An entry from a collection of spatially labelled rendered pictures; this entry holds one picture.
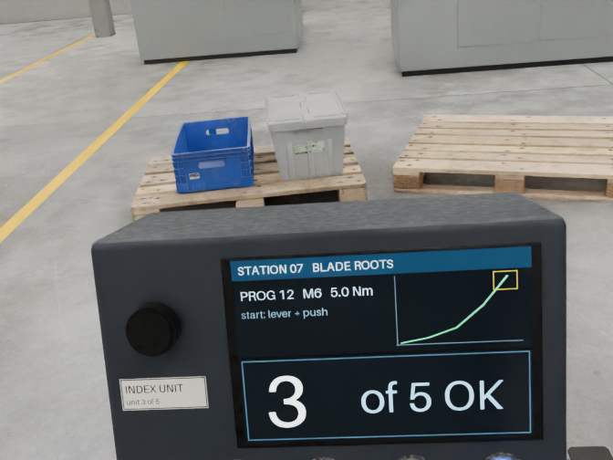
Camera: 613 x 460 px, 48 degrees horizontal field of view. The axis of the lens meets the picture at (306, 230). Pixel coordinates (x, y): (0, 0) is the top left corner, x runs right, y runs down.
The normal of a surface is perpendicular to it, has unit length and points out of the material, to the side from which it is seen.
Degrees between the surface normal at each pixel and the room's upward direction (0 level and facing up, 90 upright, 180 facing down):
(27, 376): 0
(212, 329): 75
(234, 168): 90
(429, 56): 90
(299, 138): 95
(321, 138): 95
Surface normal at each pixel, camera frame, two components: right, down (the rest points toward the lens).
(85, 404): -0.08, -0.90
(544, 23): -0.05, 0.43
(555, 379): -0.07, 0.18
